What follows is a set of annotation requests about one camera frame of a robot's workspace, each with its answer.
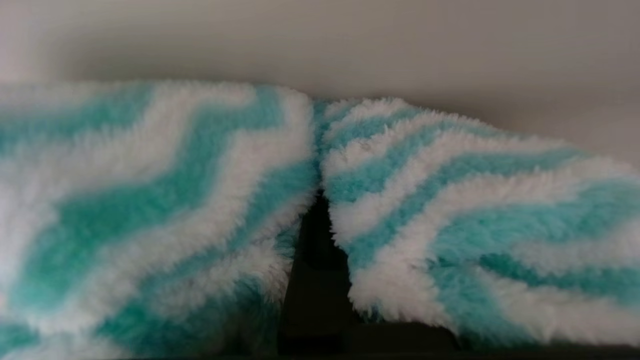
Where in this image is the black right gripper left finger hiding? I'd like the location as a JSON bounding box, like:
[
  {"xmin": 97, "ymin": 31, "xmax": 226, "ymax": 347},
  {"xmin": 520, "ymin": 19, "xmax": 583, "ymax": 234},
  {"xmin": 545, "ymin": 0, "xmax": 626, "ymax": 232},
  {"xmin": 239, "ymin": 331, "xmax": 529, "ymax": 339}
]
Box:
[{"xmin": 278, "ymin": 194, "xmax": 359, "ymax": 352}]

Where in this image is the teal white striped cloth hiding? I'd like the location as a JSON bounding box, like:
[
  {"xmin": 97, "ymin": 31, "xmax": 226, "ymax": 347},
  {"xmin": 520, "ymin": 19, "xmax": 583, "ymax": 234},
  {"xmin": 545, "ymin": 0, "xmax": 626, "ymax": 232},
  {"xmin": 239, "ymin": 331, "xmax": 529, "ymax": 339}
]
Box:
[{"xmin": 0, "ymin": 80, "xmax": 640, "ymax": 360}]

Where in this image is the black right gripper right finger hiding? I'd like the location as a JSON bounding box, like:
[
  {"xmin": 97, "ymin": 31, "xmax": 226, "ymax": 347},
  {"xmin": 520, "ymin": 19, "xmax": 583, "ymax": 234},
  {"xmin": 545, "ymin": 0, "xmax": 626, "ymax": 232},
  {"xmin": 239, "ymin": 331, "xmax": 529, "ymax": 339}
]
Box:
[{"xmin": 350, "ymin": 320, "xmax": 459, "ymax": 352}]

